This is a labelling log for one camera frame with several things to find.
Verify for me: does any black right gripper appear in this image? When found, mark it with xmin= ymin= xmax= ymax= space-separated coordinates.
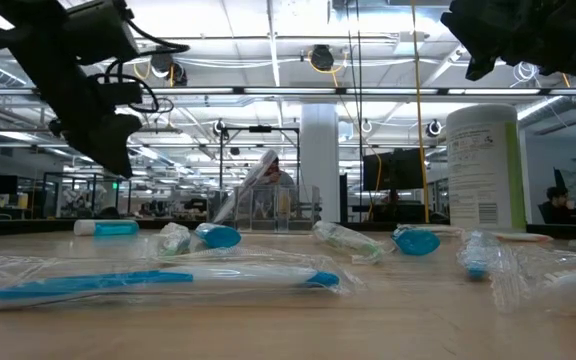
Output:
xmin=440 ymin=0 xmax=576 ymax=103

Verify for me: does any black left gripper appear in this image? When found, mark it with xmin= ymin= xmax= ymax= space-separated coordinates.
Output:
xmin=0 ymin=19 xmax=143 ymax=178

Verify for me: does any white wipes canister green label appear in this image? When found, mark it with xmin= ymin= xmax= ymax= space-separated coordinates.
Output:
xmin=445 ymin=103 xmax=528 ymax=234

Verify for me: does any person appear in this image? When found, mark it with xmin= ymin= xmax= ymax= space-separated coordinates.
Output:
xmin=537 ymin=185 xmax=576 ymax=225
xmin=260 ymin=154 xmax=299 ymax=204

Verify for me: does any clear acrylic organizer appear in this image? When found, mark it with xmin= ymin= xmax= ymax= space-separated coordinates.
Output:
xmin=206 ymin=184 xmax=322 ymax=234

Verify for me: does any white building column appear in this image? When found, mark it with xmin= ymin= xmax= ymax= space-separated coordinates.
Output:
xmin=300 ymin=103 xmax=341 ymax=224

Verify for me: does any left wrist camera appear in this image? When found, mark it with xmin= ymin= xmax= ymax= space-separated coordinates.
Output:
xmin=65 ymin=0 xmax=142 ymax=65

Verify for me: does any black left wrist camera cable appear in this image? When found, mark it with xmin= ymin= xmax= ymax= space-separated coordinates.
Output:
xmin=90 ymin=7 xmax=192 ymax=115

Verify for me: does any black aluminium rig frame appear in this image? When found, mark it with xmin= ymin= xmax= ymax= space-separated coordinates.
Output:
xmin=0 ymin=217 xmax=576 ymax=240

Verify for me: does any yellow hanging cable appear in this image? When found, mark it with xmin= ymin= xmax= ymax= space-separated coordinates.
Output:
xmin=409 ymin=0 xmax=431 ymax=225

